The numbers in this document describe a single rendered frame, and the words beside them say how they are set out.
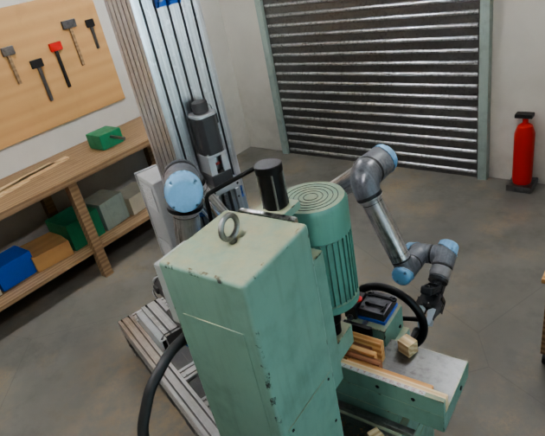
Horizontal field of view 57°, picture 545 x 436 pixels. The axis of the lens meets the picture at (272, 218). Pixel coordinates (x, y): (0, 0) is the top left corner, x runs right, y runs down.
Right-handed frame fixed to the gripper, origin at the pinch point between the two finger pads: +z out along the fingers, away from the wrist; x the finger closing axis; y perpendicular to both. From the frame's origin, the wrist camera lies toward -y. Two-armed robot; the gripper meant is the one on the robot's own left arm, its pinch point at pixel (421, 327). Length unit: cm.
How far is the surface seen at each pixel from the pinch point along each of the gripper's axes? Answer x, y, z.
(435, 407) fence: -21, -38, 30
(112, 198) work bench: 281, 61, -52
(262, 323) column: -1, -97, 34
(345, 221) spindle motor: 1, -78, 2
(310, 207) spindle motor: 7, -85, 3
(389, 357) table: -2.4, -28.8, 19.4
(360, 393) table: 0.9, -33.1, 32.4
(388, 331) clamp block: 0.3, -29.0, 12.0
